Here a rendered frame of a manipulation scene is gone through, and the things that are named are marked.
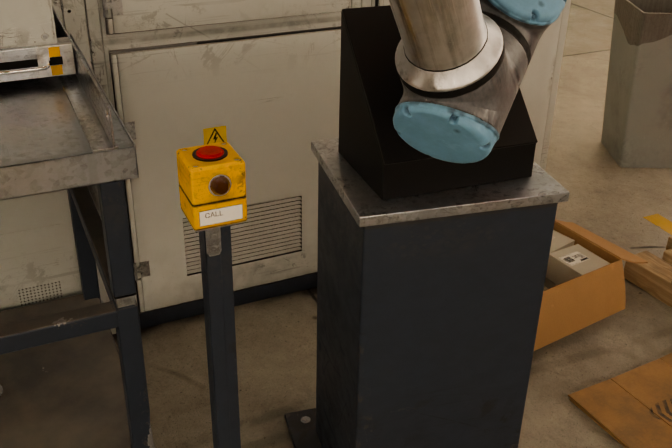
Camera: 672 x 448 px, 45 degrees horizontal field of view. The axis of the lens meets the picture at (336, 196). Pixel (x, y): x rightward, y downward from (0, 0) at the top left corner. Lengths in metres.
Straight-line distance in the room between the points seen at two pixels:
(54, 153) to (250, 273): 1.11
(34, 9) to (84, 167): 0.39
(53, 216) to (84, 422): 0.56
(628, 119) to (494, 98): 2.26
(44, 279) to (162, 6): 0.76
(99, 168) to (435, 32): 0.60
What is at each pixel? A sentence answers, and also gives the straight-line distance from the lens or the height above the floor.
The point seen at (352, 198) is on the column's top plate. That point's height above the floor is 0.75.
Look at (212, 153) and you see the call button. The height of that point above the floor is 0.91.
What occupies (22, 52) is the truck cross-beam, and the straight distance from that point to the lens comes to 1.62.
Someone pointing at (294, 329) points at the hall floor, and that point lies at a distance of 2.31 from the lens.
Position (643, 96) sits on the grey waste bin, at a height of 0.31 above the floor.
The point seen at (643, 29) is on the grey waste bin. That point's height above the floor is 0.58.
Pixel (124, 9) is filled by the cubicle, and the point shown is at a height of 0.90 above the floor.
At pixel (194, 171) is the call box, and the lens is 1.12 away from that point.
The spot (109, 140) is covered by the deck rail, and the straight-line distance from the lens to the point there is 1.36.
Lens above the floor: 1.38
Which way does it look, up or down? 27 degrees down
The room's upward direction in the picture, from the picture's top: 1 degrees clockwise
